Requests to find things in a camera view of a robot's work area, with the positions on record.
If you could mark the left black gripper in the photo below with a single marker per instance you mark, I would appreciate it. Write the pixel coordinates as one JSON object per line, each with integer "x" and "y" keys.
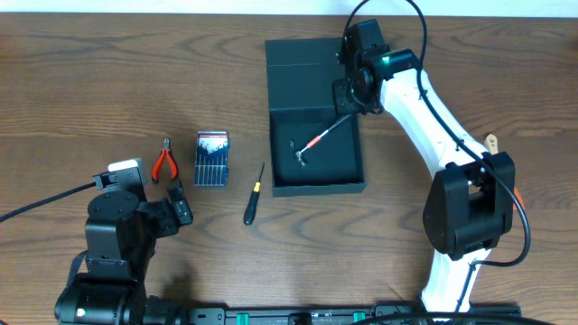
{"x": 172, "y": 212}

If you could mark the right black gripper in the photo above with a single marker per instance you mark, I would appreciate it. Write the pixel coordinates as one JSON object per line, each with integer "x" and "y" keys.
{"x": 340, "y": 89}

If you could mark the small claw hammer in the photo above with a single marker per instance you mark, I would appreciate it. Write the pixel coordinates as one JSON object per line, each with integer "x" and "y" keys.
{"x": 298, "y": 153}

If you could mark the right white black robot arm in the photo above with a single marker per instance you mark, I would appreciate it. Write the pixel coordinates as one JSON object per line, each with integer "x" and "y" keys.
{"x": 468, "y": 208}

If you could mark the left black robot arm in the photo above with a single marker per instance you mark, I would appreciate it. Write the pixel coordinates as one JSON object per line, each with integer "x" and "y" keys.
{"x": 106, "y": 284}

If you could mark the black open gift box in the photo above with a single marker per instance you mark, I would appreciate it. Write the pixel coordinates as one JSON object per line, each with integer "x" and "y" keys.
{"x": 301, "y": 106}

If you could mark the blue precision screwdriver set case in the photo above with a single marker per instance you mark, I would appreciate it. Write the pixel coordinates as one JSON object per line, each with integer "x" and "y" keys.
{"x": 211, "y": 159}

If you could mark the black yellow screwdriver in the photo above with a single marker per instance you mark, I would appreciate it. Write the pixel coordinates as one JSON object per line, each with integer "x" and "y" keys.
{"x": 250, "y": 212}

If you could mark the wooden handled orange scraper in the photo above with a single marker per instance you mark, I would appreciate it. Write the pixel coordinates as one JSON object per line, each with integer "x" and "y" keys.
{"x": 491, "y": 143}

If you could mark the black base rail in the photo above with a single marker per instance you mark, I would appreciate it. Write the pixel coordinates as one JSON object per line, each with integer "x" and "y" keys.
{"x": 380, "y": 314}

